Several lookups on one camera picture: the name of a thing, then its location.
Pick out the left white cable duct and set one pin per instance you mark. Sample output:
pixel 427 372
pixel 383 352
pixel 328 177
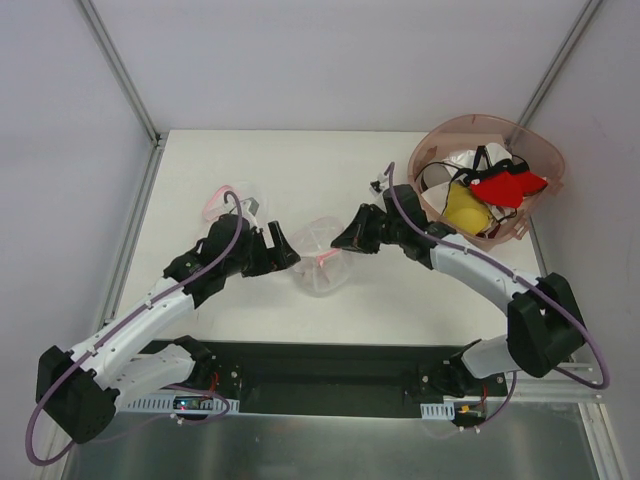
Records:
pixel 183 404

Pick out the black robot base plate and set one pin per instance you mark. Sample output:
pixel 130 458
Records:
pixel 369 381

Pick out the left aluminium frame post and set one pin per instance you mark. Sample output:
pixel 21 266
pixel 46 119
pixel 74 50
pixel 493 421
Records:
pixel 98 29

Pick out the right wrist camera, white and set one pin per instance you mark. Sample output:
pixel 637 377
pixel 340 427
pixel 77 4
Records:
pixel 379 185

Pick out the white bra, black straps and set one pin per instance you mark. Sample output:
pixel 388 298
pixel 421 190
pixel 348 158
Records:
pixel 463 167

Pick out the left wrist camera, white grey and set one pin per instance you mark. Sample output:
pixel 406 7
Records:
pixel 250 207

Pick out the red bra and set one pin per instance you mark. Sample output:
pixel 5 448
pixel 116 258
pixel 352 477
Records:
pixel 506 189

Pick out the pink translucent plastic basket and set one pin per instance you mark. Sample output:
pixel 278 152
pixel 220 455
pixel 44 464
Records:
pixel 471 130

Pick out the empty white mesh laundry bag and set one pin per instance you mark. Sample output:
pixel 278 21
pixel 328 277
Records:
pixel 227 200

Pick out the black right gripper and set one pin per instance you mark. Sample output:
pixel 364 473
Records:
pixel 373 228

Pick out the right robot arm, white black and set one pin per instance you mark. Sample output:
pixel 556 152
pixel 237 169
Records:
pixel 544 324

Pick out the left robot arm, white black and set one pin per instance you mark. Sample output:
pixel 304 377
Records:
pixel 83 388

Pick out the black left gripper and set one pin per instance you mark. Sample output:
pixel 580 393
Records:
pixel 263 249

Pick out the aluminium frame post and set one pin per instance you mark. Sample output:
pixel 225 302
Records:
pixel 586 16
pixel 98 29

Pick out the right white cable duct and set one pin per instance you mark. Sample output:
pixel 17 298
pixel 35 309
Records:
pixel 438 411

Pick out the yellow bra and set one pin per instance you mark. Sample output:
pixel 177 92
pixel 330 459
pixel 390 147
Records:
pixel 465 211

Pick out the right aluminium frame post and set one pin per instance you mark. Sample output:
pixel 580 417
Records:
pixel 586 16

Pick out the white cable duct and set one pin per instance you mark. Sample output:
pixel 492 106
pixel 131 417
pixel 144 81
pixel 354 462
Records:
pixel 183 404
pixel 438 411

